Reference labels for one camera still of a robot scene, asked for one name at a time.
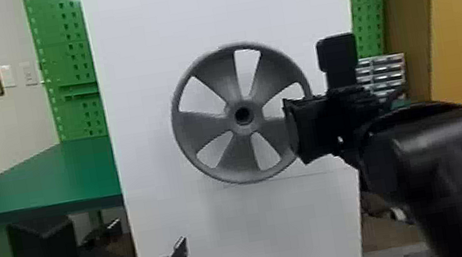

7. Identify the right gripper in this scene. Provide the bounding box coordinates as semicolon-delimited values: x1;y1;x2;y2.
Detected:
280;80;397;169

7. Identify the grey wheel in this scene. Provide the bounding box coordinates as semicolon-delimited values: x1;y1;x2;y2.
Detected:
160;32;326;195

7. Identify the white drawer cabinet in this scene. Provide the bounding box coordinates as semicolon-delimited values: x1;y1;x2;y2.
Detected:
352;51;413;104

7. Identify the white panel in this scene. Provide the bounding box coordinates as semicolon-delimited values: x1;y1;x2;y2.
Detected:
79;0;399;257

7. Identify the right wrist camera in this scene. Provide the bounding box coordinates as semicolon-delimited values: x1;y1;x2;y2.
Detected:
313;31;364;91

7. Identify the white wall switch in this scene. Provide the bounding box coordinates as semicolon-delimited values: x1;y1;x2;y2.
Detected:
0;63;18;91
18;59;40;88

